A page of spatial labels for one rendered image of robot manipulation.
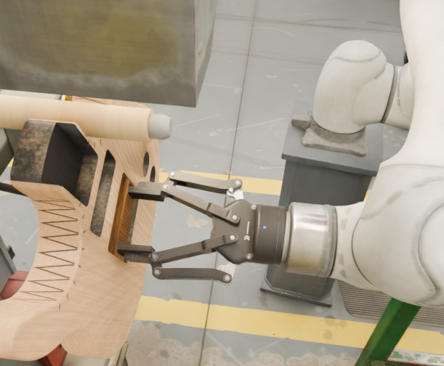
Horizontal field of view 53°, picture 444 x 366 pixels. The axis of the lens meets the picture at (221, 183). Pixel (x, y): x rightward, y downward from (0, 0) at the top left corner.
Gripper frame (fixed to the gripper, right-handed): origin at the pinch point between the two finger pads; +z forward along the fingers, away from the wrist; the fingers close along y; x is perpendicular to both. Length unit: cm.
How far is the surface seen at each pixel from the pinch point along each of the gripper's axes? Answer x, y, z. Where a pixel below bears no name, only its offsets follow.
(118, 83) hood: 38.1, -2.2, -9.2
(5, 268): -38, -5, 35
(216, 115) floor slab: -171, 104, 10
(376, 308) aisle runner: -121, 3, -66
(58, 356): -66, -23, 30
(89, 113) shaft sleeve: 19.8, 5.1, -0.2
